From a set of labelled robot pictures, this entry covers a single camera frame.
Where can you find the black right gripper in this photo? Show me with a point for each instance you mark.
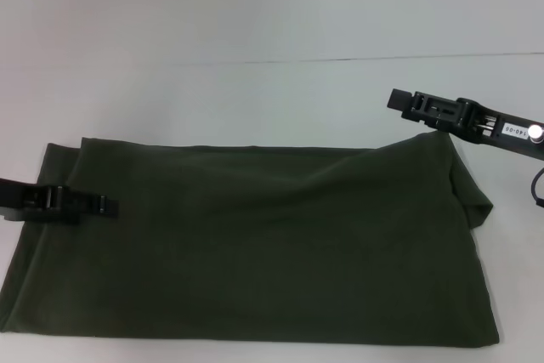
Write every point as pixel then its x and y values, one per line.
pixel 506 129

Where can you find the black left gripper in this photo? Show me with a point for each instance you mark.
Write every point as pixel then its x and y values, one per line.
pixel 23 201

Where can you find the dark green FREE t-shirt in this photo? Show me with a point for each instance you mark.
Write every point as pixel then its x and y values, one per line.
pixel 255 244

